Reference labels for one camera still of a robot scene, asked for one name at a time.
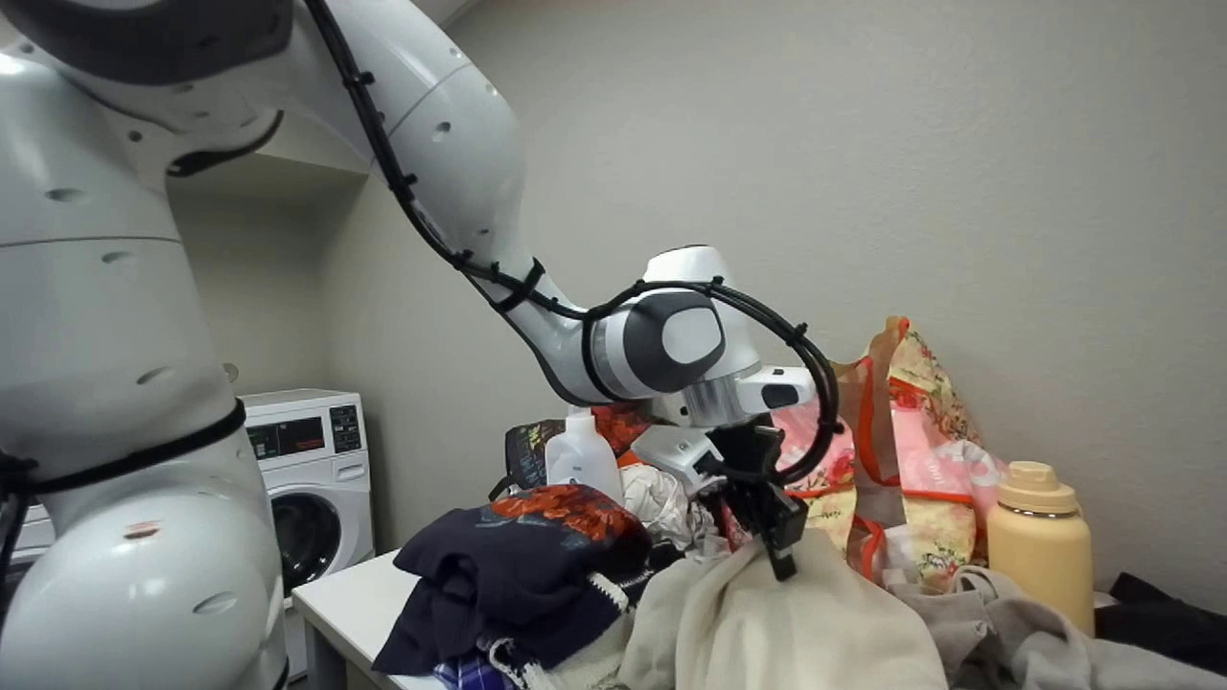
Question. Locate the white detergent jug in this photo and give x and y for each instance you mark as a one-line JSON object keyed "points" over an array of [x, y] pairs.
{"points": [[580, 454]]}

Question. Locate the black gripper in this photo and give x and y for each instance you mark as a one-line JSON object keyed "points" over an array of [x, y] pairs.
{"points": [[750, 454]]}

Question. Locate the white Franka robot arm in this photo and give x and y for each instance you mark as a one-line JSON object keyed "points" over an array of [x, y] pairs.
{"points": [[446, 127]]}

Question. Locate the cream jersey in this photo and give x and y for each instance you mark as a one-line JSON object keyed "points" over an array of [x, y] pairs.
{"points": [[768, 627]]}

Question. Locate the black fabric item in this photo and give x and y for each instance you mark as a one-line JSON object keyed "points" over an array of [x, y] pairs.
{"points": [[1165, 615]]}

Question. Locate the purple blue cloth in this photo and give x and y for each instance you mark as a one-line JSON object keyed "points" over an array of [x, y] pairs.
{"points": [[467, 674]]}

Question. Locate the white washing machine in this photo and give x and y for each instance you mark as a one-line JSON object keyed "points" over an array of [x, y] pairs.
{"points": [[313, 474]]}

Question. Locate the navy clothing pile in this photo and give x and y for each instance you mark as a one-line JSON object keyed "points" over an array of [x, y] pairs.
{"points": [[500, 589]]}

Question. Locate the tan plastic bottle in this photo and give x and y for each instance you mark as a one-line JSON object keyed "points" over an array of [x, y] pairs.
{"points": [[1038, 538]]}

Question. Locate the orange patterned cloth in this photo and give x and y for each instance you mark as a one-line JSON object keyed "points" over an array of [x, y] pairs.
{"points": [[563, 503]]}

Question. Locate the dark red bag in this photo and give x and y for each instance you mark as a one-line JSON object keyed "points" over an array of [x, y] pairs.
{"points": [[617, 426]]}

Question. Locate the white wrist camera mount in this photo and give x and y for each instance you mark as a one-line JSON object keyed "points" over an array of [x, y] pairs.
{"points": [[779, 389]]}

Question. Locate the black printed tote bag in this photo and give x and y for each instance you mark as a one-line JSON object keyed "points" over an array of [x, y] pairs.
{"points": [[527, 446]]}

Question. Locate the grey crumpled cloth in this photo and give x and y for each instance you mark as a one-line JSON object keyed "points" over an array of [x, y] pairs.
{"points": [[1023, 639]]}

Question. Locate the pink orange patterned bag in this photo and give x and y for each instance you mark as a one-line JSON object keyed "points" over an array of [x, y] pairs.
{"points": [[905, 436]]}

